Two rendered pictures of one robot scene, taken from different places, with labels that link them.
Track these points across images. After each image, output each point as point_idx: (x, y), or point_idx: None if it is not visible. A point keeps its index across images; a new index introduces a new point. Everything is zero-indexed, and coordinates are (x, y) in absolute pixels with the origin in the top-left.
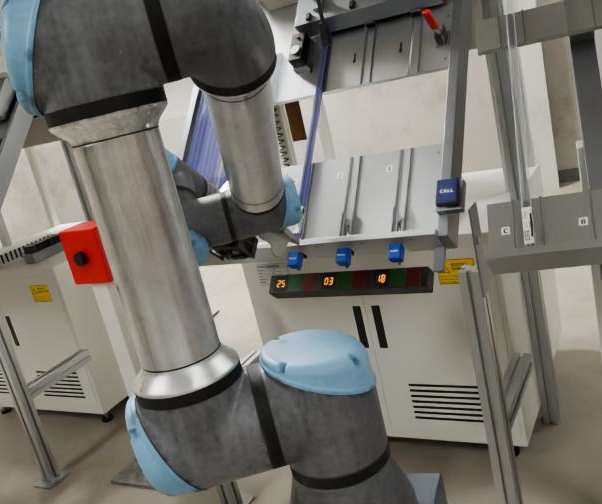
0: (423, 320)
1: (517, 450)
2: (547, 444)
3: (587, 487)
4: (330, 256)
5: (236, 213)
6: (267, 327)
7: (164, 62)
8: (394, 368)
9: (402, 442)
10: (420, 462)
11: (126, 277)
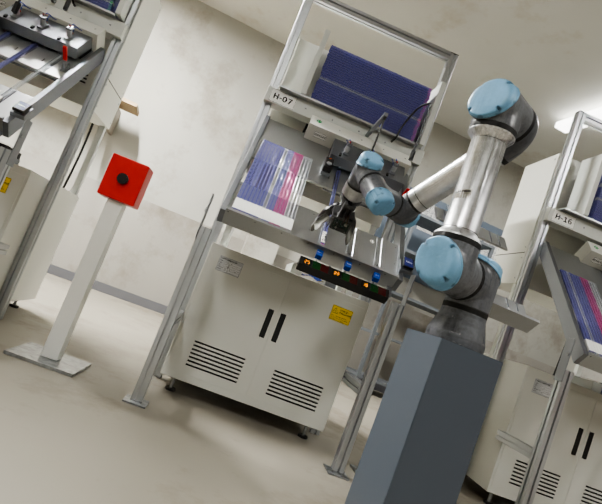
0: (307, 334)
1: (307, 436)
2: (318, 440)
3: (350, 461)
4: (329, 264)
5: (404, 204)
6: (199, 297)
7: (521, 136)
8: (271, 356)
9: (234, 412)
10: (253, 424)
11: (481, 189)
